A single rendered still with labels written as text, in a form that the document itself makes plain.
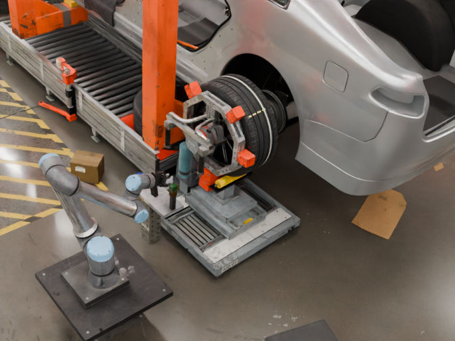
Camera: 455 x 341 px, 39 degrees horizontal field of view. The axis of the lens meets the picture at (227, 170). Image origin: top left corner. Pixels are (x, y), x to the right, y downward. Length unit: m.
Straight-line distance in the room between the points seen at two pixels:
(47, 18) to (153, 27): 2.07
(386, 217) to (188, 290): 1.71
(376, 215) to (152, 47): 2.20
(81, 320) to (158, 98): 1.51
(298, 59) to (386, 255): 1.69
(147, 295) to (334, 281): 1.36
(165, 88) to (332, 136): 1.16
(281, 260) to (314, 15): 1.75
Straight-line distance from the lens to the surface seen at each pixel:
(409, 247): 4.97
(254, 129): 3.98
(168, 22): 4.07
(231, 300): 4.30
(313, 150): 4.09
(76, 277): 3.97
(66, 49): 6.28
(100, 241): 3.77
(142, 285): 3.96
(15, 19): 5.91
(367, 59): 3.63
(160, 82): 4.24
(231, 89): 4.04
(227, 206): 4.59
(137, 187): 3.76
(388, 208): 5.21
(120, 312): 3.84
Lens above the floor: 3.33
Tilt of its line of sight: 39 degrees down
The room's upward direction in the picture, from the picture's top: 6 degrees clockwise
